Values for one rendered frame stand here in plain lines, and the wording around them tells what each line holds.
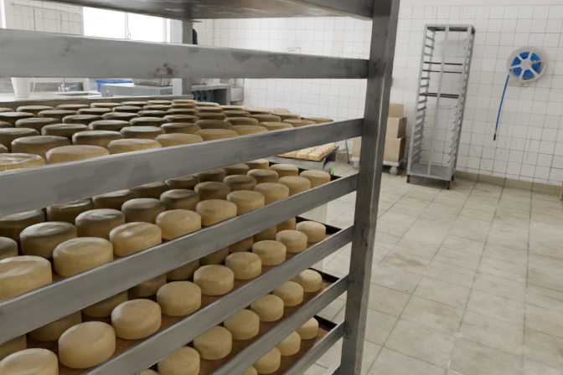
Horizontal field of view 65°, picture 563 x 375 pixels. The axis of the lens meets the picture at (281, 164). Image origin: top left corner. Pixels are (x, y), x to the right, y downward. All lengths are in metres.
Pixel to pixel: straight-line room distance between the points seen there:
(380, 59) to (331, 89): 5.77
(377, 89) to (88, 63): 0.46
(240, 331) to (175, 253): 0.23
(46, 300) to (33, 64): 0.17
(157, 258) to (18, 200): 0.14
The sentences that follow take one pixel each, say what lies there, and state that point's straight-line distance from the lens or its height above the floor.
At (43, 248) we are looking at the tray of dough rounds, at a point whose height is 1.14.
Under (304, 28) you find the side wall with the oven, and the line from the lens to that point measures 6.69.
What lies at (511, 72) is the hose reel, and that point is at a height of 1.35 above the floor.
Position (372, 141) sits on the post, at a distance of 0.72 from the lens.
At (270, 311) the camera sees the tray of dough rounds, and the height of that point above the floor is 0.97.
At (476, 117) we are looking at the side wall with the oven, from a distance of 6.00.
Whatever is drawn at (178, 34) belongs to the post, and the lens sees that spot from 0.98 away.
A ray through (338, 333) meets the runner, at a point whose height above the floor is 0.87.
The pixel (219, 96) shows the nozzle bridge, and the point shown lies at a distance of 2.70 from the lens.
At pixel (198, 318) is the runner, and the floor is 1.06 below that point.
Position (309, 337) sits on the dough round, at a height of 0.87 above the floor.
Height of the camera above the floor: 1.32
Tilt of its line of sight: 13 degrees down
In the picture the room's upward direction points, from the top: 3 degrees clockwise
